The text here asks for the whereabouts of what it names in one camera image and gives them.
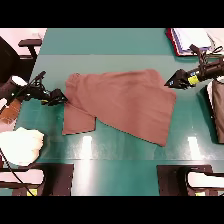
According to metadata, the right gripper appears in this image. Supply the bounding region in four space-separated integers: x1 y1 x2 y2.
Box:
164 68 194 91

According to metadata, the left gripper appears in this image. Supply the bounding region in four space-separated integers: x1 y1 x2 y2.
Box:
41 87 70 107

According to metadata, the brown T-shirt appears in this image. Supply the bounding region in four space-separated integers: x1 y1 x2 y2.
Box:
61 68 178 148

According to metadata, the red folded garment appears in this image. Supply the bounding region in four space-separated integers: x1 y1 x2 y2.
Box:
165 27 183 57

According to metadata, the white folded garment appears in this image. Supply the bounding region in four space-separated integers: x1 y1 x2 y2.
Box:
172 27 224 54

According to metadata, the brown cardboard box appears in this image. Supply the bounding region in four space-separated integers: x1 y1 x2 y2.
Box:
0 97 23 125

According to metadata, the dark grey garment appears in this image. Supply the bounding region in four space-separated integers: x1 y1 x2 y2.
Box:
206 78 224 145

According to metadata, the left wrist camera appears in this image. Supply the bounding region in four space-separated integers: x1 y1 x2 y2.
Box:
30 70 48 90

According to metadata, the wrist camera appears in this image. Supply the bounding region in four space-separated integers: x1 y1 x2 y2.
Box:
30 70 48 90
189 43 210 66

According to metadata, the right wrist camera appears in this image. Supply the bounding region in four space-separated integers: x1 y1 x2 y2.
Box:
189 43 210 66

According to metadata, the black cable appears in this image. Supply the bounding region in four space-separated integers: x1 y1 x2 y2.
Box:
0 146 36 197

